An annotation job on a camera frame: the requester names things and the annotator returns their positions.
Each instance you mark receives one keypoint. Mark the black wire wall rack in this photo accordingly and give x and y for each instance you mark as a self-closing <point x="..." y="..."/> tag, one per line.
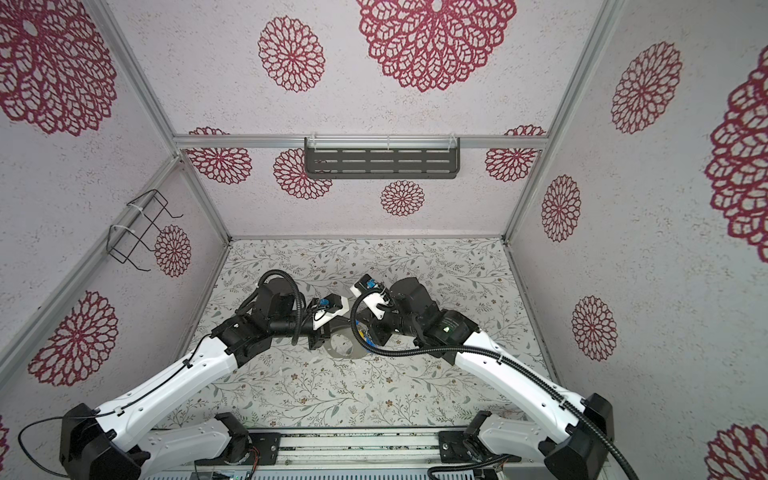
<point x="123" y="240"/>

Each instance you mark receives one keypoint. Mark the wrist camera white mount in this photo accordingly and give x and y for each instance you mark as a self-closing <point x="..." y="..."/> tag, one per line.
<point x="375" y="296"/>
<point x="328" y="308"/>

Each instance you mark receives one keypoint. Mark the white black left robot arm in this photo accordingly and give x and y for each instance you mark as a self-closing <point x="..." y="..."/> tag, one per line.
<point x="119" y="439"/>

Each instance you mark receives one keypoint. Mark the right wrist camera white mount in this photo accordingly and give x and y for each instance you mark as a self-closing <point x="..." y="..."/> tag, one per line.
<point x="375" y="296"/>

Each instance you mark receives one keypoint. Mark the dark grey wall shelf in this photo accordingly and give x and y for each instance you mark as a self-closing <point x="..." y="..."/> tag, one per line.
<point x="382" y="160"/>

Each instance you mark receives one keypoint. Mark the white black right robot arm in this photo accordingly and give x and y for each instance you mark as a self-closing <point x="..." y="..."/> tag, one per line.
<point x="570" y="434"/>

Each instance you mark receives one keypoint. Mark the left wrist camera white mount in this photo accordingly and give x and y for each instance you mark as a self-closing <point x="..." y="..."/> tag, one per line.
<point x="328" y="308"/>

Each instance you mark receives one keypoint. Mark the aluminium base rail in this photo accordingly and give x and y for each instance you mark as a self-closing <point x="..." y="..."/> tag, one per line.
<point x="393" y="448"/>

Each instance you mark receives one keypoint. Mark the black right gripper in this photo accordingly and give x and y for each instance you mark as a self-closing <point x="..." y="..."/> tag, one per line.
<point x="376" y="325"/>

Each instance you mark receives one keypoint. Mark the blue key tag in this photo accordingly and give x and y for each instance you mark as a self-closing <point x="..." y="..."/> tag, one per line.
<point x="364" y="333"/>

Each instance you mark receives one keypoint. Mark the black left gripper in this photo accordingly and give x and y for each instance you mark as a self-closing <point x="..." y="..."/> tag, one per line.
<point x="325" y="331"/>

